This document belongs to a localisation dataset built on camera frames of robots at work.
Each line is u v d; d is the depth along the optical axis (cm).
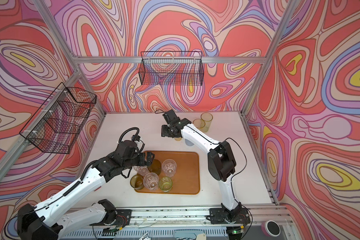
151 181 84
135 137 66
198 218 74
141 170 88
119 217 72
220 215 74
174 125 67
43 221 39
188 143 101
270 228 67
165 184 84
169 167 88
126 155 58
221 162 51
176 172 86
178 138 102
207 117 99
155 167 86
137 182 84
